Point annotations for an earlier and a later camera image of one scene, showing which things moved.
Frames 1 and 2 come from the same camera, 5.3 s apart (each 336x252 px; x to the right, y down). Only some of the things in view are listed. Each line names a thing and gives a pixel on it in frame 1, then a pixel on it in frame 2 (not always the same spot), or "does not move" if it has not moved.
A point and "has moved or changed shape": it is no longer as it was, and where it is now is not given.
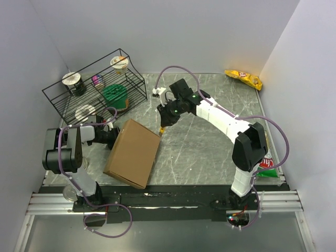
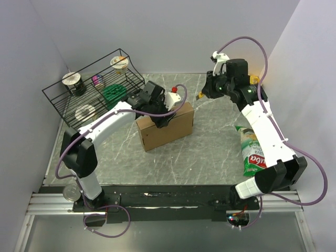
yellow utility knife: [161, 130] has moved or changed shape
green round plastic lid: [116, 96] does not move
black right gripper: [166, 120] -> [208, 89]
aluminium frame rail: [265, 202] does not move
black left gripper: [115, 130] -> [161, 121]
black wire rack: [106, 85] does not move
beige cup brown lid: [120, 67] does not move
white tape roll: [82, 117] does not move
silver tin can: [70, 193] does not move
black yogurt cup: [73, 82] does not move
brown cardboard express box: [132, 156] -> [181, 126]
